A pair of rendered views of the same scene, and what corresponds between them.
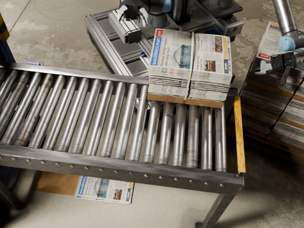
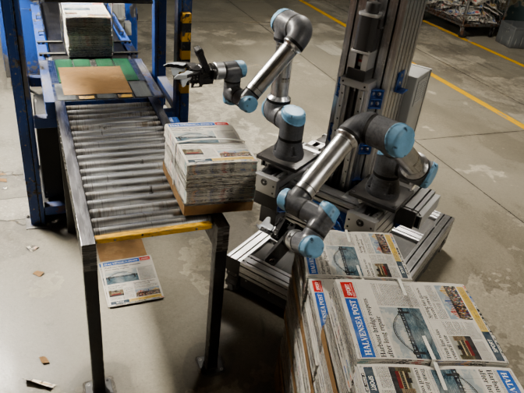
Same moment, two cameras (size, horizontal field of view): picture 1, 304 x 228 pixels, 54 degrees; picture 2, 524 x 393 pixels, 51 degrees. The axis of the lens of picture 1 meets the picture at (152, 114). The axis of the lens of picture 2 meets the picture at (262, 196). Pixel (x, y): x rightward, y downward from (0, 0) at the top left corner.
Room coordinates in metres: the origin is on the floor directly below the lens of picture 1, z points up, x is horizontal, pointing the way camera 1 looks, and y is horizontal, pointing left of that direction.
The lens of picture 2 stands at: (0.32, -2.03, 2.01)
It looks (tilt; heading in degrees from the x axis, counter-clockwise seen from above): 31 degrees down; 61
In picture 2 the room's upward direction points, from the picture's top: 7 degrees clockwise
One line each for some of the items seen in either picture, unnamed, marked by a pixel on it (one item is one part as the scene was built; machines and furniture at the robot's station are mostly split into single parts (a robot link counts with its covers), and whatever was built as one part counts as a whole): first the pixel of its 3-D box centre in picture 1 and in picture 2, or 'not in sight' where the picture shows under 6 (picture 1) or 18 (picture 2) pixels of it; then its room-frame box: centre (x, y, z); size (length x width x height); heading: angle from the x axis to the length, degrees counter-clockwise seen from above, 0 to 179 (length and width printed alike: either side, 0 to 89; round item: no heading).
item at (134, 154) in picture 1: (140, 121); (135, 177); (0.83, 0.05, 0.77); 0.47 x 0.05 x 0.05; 176
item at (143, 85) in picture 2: not in sight; (98, 84); (0.91, 1.26, 0.75); 0.70 x 0.65 x 0.10; 86
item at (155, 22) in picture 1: (155, 15); (289, 144); (1.56, 0.02, 0.87); 0.15 x 0.15 x 0.10
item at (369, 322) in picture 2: not in sight; (405, 348); (1.21, -1.30, 0.95); 0.38 x 0.29 x 0.23; 159
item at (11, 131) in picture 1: (23, 107); (115, 122); (0.87, 0.64, 0.77); 0.47 x 0.05 x 0.05; 176
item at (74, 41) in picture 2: not in sight; (86, 29); (0.95, 1.83, 0.93); 0.38 x 0.30 x 0.26; 86
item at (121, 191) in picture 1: (107, 180); (131, 279); (0.85, 0.28, 0.01); 0.37 x 0.28 x 0.01; 86
